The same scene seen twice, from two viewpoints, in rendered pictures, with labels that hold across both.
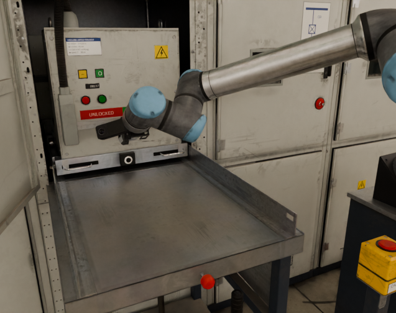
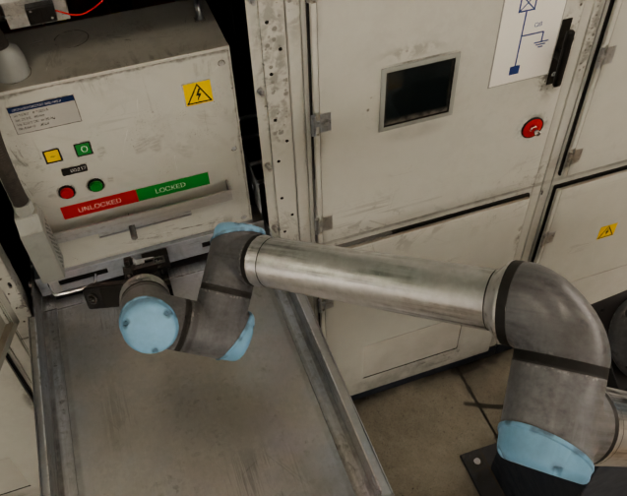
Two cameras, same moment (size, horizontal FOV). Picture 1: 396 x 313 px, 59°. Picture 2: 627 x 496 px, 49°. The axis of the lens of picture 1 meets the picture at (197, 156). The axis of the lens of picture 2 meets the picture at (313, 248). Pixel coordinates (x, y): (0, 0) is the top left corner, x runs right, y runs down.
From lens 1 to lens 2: 83 cm
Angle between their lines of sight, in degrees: 29
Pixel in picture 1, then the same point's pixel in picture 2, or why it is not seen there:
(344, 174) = (572, 221)
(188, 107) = (219, 319)
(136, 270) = not seen: outside the picture
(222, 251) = not seen: outside the picture
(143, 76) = (167, 137)
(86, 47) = (50, 114)
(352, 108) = (607, 121)
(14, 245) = not seen: outside the picture
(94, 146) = (96, 249)
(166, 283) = not seen: outside the picture
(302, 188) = (483, 254)
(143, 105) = (139, 341)
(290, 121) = (466, 165)
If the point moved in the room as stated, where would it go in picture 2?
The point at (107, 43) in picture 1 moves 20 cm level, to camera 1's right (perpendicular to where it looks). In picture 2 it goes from (89, 100) to (192, 103)
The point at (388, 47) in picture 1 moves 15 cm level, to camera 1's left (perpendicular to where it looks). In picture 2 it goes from (515, 394) to (393, 386)
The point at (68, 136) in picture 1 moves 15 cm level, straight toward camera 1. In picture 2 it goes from (45, 273) to (45, 330)
